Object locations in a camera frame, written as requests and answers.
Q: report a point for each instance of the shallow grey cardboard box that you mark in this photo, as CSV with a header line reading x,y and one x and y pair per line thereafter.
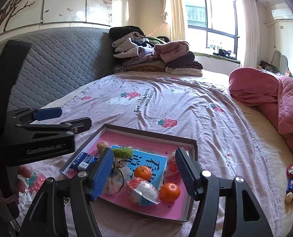
x,y
136,172

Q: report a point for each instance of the blue snack packet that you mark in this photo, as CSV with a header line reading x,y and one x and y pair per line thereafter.
x,y
82,162

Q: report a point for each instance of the pink and blue book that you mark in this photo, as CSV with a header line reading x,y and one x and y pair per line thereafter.
x,y
141,175

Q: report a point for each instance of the grey quilted headboard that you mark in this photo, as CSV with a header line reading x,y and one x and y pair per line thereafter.
x,y
60,61

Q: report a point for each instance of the orange mandarin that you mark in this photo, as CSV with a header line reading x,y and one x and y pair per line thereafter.
x,y
169,192
143,172

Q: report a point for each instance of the orange mandarin in box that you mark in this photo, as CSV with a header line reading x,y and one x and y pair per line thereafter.
x,y
169,192

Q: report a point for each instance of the cream chiffon scrunchie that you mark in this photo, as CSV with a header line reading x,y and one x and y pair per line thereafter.
x,y
118,177

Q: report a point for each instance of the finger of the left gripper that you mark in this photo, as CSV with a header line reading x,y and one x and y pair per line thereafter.
x,y
28,115
70,127

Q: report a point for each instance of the blue red foil egg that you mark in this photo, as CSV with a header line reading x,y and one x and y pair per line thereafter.
x,y
141,192

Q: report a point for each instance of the blossom wall painting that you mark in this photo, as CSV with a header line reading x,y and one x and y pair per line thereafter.
x,y
19,13

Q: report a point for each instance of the black framed window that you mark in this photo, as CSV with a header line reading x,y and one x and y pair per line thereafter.
x,y
212,25

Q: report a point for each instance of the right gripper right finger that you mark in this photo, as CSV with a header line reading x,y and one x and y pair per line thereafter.
x,y
243,213

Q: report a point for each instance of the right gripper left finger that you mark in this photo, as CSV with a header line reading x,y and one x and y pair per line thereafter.
x,y
46,215

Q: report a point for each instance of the white right curtain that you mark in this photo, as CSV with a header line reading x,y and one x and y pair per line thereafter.
x,y
252,33

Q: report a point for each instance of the beige walnut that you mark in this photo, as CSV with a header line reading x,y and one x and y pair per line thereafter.
x,y
102,145

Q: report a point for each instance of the white air conditioner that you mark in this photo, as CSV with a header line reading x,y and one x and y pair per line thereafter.
x,y
282,14

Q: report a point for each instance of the beige left curtain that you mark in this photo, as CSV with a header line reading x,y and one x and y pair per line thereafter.
x,y
172,13

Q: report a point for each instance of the pink quilted duvet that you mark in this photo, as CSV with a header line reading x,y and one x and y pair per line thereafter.
x,y
272,95

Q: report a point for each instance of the pile of folded clothes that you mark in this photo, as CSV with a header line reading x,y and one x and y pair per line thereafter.
x,y
134,51

